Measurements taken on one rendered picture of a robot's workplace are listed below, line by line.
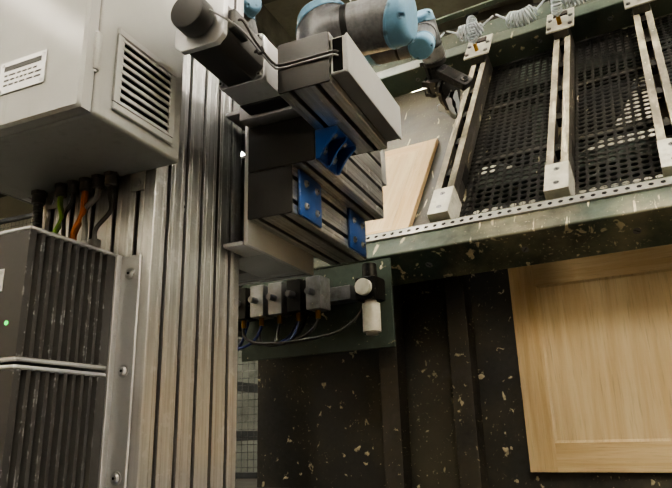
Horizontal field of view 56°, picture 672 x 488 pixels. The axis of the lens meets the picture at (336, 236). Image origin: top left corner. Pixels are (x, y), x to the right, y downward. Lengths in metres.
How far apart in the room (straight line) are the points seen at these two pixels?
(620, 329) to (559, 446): 0.34
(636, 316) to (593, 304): 0.11
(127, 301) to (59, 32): 0.39
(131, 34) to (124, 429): 0.56
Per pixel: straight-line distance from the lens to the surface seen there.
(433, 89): 2.11
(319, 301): 1.67
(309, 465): 2.10
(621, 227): 1.59
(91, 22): 0.94
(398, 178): 2.13
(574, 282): 1.81
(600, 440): 1.77
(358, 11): 1.40
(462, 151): 2.00
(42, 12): 1.01
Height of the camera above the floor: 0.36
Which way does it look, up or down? 17 degrees up
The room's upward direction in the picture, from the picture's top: 2 degrees counter-clockwise
